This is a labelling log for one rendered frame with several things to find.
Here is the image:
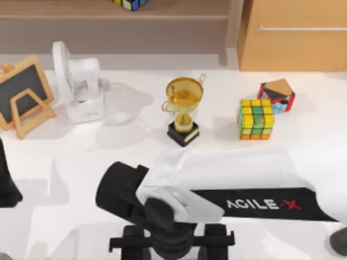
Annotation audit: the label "yellow green orange puzzle cube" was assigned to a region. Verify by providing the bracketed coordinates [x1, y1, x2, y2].
[236, 99, 275, 141]

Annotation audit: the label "gold trophy, black base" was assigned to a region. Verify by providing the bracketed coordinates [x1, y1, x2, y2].
[161, 73, 207, 148]

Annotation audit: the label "red and black cube box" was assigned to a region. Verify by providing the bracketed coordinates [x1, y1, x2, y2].
[257, 78, 297, 114]

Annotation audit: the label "white desk fan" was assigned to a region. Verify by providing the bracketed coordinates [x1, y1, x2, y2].
[52, 41, 107, 124]

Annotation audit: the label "wooden framed blackboard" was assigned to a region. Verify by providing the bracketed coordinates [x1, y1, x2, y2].
[0, 54, 57, 140]

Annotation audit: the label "wooden cupboard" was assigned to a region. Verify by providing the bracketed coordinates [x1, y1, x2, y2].
[235, 0, 347, 73]

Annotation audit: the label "wooden cupboard door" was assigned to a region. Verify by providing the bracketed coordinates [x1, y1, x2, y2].
[245, 0, 347, 72]

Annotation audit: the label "wooden open shelf unit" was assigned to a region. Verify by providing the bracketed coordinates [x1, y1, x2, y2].
[0, 0, 245, 66]

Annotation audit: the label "multicoloured puzzle cube, black edges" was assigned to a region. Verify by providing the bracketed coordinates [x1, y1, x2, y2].
[109, 0, 147, 12]

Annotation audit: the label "long metal handle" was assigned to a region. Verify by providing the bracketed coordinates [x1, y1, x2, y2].
[256, 24, 347, 31]

